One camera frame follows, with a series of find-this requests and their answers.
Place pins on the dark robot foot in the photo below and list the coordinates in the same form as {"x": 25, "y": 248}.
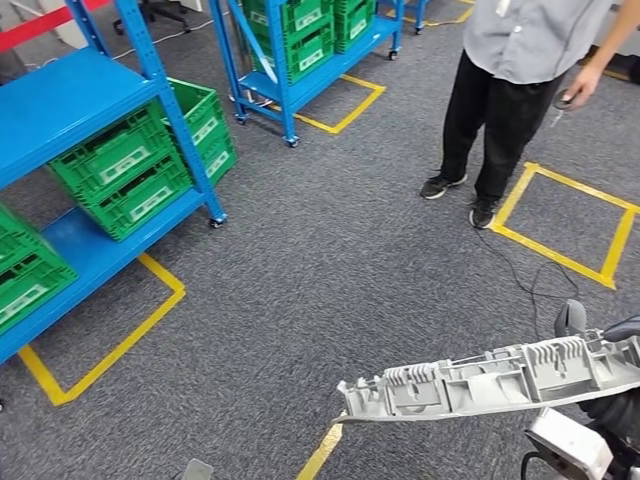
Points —
{"x": 198, "y": 470}

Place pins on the yellow floor tape square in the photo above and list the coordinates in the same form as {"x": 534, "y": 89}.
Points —
{"x": 120, "y": 344}

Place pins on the standing person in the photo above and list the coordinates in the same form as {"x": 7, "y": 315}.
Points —
{"x": 505, "y": 99}

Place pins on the grey plastic wheel cover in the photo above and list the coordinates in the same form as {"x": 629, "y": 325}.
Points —
{"x": 475, "y": 391}

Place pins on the black office chair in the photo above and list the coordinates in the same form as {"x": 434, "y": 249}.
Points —
{"x": 155, "y": 12}

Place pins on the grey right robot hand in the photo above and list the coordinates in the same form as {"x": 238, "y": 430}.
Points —
{"x": 615, "y": 417}

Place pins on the shelf caster wheel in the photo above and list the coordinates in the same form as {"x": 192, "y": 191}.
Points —
{"x": 292, "y": 141}
{"x": 241, "y": 119}
{"x": 393, "y": 55}

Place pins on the person's left hand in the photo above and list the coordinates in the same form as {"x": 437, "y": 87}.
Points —
{"x": 585, "y": 85}

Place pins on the blue metal shelf rack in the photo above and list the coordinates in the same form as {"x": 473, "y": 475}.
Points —
{"x": 310, "y": 89}
{"x": 420, "y": 13}
{"x": 65, "y": 99}

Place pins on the person's left forearm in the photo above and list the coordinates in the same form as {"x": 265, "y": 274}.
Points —
{"x": 617, "y": 36}

